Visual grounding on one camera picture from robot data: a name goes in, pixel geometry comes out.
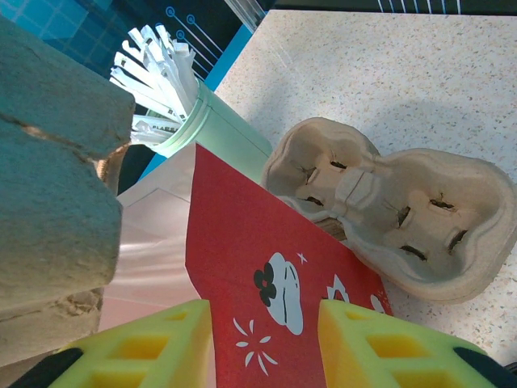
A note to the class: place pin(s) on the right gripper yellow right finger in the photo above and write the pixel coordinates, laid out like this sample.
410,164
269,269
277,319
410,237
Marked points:
363,355

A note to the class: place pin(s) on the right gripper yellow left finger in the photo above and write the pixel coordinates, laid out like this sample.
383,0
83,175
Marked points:
161,355

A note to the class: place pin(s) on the red white paper bag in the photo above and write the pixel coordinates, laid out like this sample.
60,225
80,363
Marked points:
242,242

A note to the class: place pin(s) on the beige pulp cup carrier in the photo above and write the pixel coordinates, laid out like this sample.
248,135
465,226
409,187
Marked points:
404,210
329,228
52,202

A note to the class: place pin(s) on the pale green straw holder cup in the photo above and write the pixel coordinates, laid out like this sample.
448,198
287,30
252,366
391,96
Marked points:
226,133

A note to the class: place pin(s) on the aluminium frame post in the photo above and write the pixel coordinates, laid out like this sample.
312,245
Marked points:
246,12

